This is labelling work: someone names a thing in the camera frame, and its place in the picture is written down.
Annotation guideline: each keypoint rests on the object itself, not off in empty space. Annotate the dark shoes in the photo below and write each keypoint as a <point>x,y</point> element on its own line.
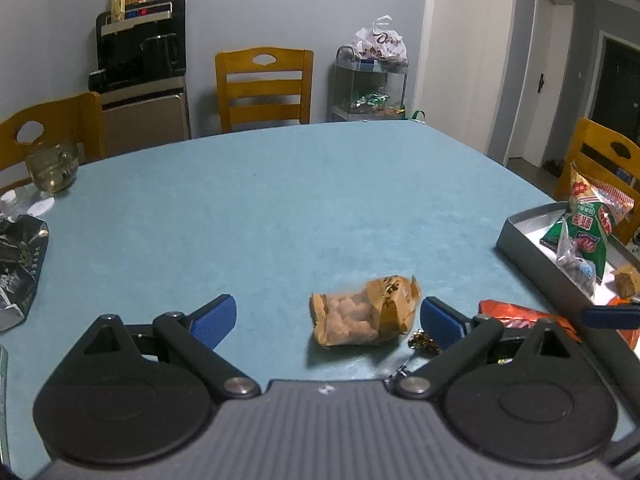
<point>554,166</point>

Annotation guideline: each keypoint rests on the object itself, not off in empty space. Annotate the grey metal trolley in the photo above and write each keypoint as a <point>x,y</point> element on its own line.
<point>367,87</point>

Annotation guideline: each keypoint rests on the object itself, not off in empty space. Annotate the glass jar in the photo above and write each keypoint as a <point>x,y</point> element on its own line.
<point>52,170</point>

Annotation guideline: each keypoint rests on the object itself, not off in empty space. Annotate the grey cardboard box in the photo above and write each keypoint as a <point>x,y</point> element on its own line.
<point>530,250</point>

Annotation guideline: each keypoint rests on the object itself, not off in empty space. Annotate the white interior door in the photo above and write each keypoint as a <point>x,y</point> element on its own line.
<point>550,75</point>

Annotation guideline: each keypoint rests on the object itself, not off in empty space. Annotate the green and orange chip bag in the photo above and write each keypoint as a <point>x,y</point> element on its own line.
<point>582,240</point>

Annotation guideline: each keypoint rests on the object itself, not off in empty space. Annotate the wooden chair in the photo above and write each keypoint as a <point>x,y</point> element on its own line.
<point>265,87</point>
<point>55,120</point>
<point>595,160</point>

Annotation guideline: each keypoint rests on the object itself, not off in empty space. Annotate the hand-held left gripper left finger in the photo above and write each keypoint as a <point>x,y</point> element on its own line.
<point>215,321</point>

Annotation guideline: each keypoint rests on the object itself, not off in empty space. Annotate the clear packet with blue label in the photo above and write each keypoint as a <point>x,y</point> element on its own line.
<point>580,266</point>

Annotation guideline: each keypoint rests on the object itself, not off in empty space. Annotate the brown cookie packet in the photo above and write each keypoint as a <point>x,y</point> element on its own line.
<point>627,280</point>

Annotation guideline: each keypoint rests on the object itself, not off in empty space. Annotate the tan peanut packet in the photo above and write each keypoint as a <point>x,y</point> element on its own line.
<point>365,317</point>

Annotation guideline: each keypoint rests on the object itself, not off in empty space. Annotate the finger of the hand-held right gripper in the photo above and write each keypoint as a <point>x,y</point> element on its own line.
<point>610,316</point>

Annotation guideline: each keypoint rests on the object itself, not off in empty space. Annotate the long orange-red snack packet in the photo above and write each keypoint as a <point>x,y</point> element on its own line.
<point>515,312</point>

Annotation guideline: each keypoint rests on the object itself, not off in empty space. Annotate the small yellow bottle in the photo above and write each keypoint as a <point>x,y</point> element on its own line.
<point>118,7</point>

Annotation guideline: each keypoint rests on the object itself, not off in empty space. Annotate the black foil bag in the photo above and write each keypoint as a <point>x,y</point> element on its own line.
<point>20,270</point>

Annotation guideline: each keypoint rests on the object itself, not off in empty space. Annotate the white plastic bag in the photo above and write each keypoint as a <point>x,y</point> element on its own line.
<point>380,41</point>

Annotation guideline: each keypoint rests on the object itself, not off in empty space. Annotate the dark door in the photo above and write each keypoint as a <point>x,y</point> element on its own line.
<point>620,90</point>

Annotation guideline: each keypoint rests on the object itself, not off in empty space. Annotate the black and silver water dispenser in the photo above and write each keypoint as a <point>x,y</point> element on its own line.
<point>145,115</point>

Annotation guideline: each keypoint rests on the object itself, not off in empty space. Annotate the white lid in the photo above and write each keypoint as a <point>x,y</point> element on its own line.
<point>41,206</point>

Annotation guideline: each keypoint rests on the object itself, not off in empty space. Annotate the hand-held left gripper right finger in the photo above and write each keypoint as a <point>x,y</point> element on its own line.
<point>442,321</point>

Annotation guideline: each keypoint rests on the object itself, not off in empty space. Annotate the gold candy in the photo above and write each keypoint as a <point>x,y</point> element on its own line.
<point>423,342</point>

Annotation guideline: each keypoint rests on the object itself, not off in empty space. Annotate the small orange snack packet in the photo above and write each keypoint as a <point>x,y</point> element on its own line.
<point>622,302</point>

